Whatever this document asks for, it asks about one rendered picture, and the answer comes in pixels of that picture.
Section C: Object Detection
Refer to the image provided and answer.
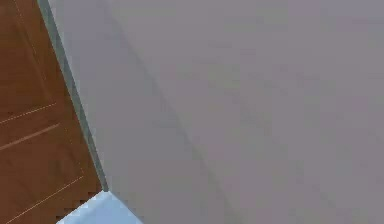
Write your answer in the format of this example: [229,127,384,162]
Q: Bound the brown wooden room door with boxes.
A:
[0,0,104,224]

